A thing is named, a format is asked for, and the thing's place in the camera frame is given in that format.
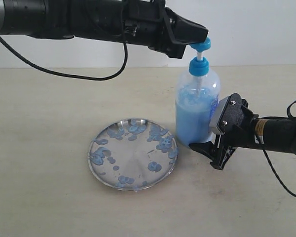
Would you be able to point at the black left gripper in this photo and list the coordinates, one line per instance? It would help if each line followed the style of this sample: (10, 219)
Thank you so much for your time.
(152, 24)

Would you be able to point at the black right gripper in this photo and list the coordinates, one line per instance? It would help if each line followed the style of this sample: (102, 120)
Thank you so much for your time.
(225, 145)

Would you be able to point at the blue pump dispenser bottle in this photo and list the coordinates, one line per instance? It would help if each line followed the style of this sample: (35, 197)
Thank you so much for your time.
(197, 95)

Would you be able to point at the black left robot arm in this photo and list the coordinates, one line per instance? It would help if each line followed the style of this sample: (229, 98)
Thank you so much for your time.
(64, 19)

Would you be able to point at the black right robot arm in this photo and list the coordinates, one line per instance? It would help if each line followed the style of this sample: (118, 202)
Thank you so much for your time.
(277, 134)

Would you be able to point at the round steel plate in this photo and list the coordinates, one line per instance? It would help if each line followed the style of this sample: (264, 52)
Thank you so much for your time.
(132, 154)

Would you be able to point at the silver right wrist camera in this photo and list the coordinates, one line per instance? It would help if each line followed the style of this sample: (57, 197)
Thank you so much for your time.
(226, 114)

